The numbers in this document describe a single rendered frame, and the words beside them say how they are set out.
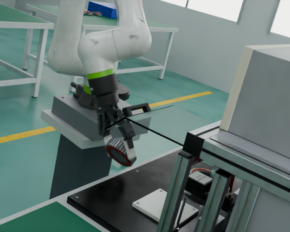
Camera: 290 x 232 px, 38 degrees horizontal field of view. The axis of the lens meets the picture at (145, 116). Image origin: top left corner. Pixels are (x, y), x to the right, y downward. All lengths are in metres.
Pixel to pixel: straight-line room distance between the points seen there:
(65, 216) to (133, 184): 0.29
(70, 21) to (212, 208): 0.99
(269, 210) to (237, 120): 0.22
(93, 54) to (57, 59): 0.43
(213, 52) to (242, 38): 0.48
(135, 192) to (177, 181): 0.36
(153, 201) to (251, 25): 5.02
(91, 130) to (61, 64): 0.29
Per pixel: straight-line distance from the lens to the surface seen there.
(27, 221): 1.19
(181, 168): 1.01
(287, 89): 0.97
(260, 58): 0.98
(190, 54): 6.56
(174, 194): 1.03
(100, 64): 1.33
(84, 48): 1.33
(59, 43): 1.72
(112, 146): 1.39
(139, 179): 1.45
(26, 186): 2.80
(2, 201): 2.63
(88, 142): 1.71
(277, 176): 0.89
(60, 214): 1.23
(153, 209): 1.28
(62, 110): 1.85
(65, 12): 1.69
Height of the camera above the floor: 1.43
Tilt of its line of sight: 19 degrees down
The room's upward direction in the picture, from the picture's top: 14 degrees clockwise
